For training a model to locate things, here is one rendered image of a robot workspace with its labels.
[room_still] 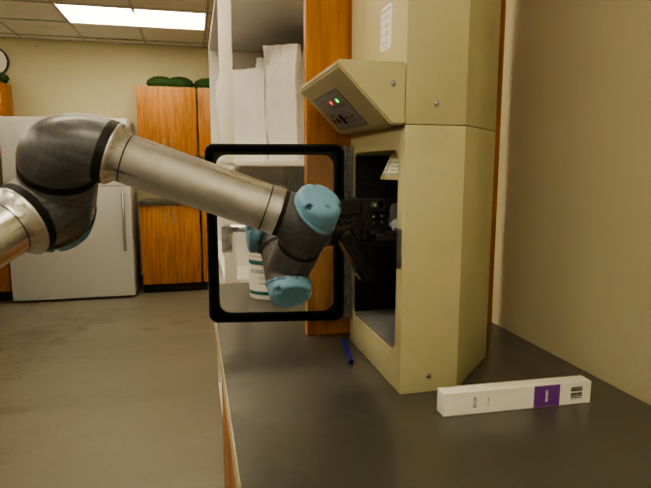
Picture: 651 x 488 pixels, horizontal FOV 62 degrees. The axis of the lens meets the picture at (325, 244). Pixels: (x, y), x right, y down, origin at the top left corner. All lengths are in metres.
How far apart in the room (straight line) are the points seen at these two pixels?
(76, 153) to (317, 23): 0.66
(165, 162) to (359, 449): 0.50
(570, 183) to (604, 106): 0.17
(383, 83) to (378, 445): 0.56
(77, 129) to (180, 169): 0.15
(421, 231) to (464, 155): 0.15
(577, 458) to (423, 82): 0.61
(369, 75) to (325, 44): 0.39
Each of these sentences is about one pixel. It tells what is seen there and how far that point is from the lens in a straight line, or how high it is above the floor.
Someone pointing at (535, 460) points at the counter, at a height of 0.94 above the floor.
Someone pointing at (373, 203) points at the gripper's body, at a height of 1.27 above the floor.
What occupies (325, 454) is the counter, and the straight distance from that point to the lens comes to 0.82.
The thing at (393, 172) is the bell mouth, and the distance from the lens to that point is 1.03.
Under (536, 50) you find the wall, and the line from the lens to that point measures 1.41.
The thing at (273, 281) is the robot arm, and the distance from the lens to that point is 0.91.
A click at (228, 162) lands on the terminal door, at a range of 1.21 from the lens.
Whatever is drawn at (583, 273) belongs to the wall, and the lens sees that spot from 1.24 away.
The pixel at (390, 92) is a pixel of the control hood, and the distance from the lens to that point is 0.92.
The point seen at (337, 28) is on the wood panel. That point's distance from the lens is 1.30.
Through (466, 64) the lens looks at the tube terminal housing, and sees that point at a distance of 0.98.
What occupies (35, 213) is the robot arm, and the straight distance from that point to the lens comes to 0.90.
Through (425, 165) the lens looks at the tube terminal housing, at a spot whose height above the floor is 1.34.
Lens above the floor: 1.34
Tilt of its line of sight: 8 degrees down
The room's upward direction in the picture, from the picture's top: straight up
